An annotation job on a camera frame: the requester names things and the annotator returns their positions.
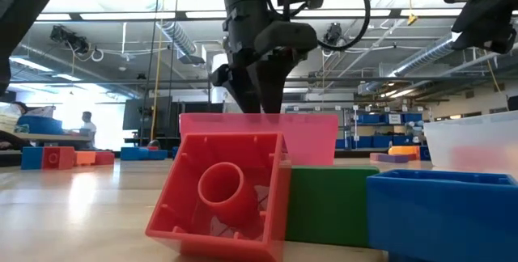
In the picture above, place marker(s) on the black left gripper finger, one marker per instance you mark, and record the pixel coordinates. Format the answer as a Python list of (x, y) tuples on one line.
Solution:
[(240, 88), (271, 88)]

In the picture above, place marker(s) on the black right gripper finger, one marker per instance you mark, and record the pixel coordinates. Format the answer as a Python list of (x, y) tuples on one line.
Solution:
[(493, 39)]

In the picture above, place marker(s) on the long green block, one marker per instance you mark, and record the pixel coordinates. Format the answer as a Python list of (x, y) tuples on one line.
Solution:
[(328, 205)]

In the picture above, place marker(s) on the small red square block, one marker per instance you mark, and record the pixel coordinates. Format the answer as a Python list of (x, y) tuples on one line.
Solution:
[(58, 159), (226, 250)]

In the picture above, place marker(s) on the small blue square block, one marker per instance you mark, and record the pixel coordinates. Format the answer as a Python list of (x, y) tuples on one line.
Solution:
[(441, 221)]

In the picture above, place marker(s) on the white cylindrical tank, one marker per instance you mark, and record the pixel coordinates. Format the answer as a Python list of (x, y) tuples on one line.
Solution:
[(220, 60)]

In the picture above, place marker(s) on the red translucent plastic bin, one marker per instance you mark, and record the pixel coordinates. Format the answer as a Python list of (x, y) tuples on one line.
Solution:
[(307, 140)]

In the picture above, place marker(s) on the black monitor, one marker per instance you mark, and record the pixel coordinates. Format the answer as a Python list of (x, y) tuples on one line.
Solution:
[(513, 103)]

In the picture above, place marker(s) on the clear translucent plastic bin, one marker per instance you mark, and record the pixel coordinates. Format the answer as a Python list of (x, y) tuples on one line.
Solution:
[(465, 132)]

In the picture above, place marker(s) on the shelf rack with blue bins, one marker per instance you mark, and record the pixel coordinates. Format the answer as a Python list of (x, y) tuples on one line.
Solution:
[(372, 118)]

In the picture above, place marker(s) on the black equipment cabinet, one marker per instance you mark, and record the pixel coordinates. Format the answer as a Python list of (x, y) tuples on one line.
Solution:
[(133, 112)]

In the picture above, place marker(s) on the yellow block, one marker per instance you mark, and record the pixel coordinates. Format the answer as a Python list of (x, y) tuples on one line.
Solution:
[(402, 150)]

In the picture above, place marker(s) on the long red block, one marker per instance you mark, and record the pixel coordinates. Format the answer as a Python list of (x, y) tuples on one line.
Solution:
[(412, 158)]

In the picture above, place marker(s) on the person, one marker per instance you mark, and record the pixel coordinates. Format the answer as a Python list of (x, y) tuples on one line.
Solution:
[(18, 108), (87, 126)]

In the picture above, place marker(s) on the small orange block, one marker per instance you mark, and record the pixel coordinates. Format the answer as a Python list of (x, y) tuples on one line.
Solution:
[(85, 158)]

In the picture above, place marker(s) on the background work table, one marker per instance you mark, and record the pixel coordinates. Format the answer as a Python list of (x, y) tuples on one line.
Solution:
[(48, 137)]

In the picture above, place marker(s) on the white bag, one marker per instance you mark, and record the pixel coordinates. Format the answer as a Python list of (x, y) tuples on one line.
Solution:
[(40, 111)]

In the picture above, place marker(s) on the blue drum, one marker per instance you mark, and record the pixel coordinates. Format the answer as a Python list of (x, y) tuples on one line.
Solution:
[(40, 126)]

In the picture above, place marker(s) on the medium blue block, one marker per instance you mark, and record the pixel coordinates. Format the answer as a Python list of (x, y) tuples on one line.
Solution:
[(31, 157)]

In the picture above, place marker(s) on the white stacked boxes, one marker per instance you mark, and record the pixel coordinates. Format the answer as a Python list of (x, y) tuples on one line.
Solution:
[(6, 122)]

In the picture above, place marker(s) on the flexible silver duct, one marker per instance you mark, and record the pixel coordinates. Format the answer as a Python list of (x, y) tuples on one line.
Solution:
[(178, 39)]

